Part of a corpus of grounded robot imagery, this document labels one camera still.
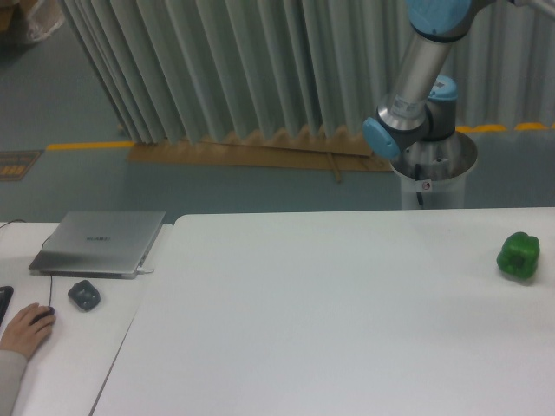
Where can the person's bare hand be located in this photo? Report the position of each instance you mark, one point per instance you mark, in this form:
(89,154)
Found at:
(24,339)

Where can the black computer mouse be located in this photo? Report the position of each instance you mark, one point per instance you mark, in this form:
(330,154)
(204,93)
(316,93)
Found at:
(50,311)

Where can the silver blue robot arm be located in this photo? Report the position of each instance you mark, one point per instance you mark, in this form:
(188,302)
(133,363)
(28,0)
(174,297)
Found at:
(416,69)

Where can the beige sleeved forearm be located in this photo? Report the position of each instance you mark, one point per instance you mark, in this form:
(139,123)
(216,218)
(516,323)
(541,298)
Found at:
(13,366)

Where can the black keyboard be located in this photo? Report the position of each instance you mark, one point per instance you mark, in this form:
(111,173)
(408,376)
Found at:
(6,293)

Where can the dark grey small puck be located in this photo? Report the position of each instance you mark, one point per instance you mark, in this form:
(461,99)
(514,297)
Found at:
(84,295)

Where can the silver closed laptop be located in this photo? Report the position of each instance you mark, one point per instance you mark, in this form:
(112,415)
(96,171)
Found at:
(99,244)

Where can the grey green curtain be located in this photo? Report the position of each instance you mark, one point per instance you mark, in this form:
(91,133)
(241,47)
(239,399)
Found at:
(210,69)

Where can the clear plastic bag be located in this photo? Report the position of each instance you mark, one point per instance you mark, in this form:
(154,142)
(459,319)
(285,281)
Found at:
(42,18)

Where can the brown cardboard sheet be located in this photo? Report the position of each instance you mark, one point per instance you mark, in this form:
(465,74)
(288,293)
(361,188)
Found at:
(341,152)

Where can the green bell pepper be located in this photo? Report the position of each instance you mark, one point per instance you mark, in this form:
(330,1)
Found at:
(519,256)

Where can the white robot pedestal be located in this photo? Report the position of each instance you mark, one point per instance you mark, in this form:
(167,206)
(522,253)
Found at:
(433,174)

